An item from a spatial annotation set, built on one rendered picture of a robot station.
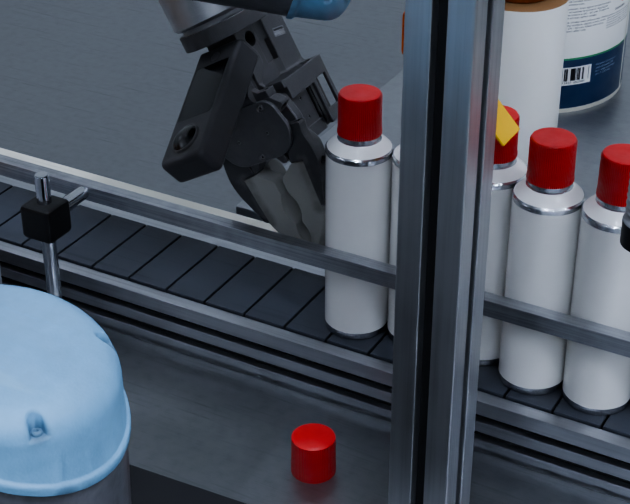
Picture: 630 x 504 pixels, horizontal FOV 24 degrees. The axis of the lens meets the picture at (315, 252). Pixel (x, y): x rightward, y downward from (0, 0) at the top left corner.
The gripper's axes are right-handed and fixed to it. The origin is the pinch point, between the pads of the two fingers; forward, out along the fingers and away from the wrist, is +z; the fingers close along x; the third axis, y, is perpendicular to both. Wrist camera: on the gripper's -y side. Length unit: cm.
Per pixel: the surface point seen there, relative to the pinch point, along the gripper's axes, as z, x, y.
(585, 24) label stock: -0.8, -6.9, 46.1
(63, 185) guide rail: -12.9, 18.1, -4.1
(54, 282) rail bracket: -6.5, 18.9, -9.4
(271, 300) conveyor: 2.8, 6.1, -0.9
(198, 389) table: 5.9, 10.7, -8.6
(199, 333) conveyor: 2.5, 11.2, -5.0
